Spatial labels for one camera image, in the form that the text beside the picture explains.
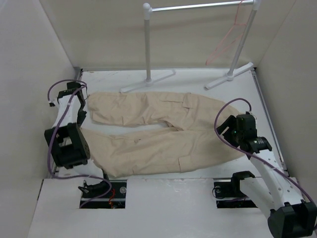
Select beige cargo trousers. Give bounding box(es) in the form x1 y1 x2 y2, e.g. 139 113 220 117
82 92 242 178

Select pink wire hanger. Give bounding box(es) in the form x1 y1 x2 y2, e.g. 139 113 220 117
205 0 246 65

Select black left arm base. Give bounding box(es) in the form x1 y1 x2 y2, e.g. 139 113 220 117
78 178 127 209

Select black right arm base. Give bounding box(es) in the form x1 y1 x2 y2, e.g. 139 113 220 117
212 171 257 209

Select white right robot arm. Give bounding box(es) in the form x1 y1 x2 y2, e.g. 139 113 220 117
215 112 317 238

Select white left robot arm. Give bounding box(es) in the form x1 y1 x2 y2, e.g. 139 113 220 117
44 79 104 179

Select white clothes rack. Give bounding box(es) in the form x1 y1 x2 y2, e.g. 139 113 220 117
119 0 261 93

